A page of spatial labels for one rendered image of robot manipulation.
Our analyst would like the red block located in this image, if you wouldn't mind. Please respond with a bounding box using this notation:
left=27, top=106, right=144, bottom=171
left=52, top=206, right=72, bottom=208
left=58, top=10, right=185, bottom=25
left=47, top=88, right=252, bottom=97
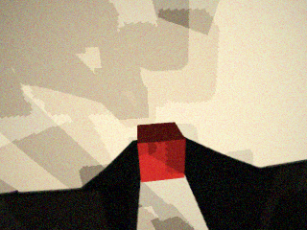
left=137, top=122, right=186, bottom=182

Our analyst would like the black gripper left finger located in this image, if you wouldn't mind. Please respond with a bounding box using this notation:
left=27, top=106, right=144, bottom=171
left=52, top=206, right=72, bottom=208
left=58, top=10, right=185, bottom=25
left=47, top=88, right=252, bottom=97
left=0, top=140, right=141, bottom=230

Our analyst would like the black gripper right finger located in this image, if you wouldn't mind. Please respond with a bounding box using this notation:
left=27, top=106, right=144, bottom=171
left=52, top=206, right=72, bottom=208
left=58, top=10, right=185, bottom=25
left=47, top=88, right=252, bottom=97
left=184, top=137, right=307, bottom=230

